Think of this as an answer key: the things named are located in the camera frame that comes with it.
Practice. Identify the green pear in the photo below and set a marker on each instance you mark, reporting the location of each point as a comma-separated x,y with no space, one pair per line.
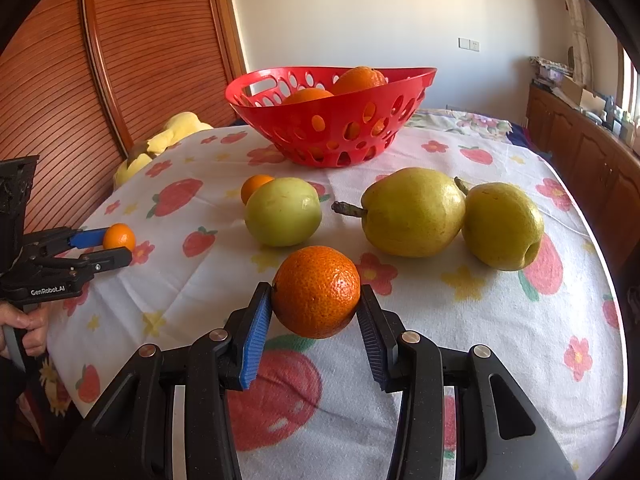
502,225
412,212

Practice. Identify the person's left hand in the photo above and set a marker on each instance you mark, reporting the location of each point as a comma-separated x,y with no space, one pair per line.
32,332

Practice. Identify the white wall switch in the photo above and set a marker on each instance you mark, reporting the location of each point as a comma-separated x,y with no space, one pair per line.
469,44

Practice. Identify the wooden slatted wardrobe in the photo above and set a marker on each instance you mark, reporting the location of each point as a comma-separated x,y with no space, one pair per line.
125,60

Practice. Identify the patterned folded cloth pile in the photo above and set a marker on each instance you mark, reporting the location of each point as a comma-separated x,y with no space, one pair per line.
550,67

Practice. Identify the red perforated plastic basket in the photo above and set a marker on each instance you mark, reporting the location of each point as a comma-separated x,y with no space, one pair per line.
280,127

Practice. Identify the floral bed quilt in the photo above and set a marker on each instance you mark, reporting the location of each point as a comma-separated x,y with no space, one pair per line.
475,122

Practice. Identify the long wooden cabinet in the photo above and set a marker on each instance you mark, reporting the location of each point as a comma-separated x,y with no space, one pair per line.
580,150

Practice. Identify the large orange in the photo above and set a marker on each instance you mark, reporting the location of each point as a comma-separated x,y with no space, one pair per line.
307,96
360,80

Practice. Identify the medium tangerine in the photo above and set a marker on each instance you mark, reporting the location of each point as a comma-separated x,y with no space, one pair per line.
316,291

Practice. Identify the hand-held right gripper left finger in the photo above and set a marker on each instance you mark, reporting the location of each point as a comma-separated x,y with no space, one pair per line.
255,330

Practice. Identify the small tangerine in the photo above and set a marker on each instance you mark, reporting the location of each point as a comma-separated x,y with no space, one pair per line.
120,237
252,185

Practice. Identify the round green apple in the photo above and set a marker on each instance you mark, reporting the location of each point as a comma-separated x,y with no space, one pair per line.
282,211

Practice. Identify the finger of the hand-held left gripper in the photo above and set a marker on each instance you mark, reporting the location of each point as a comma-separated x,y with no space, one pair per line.
85,238
107,259

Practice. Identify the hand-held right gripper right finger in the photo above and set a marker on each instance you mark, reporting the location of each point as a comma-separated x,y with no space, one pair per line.
372,330

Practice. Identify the yellow plush toy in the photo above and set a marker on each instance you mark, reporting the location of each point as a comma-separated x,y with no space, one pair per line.
165,140

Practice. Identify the open cardboard box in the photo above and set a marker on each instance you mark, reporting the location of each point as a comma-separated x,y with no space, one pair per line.
580,92

